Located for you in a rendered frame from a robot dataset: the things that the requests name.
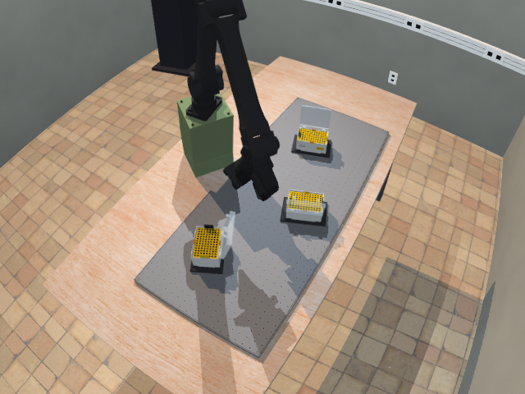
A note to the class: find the yellow tip rack with black holes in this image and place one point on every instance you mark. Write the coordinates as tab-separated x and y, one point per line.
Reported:
313	136
306	196

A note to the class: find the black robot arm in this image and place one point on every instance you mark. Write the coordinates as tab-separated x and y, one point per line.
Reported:
206	80

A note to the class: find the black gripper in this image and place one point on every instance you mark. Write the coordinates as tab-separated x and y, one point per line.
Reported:
231	171

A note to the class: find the yellow plate with black holes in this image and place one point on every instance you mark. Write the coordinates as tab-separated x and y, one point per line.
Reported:
207	242

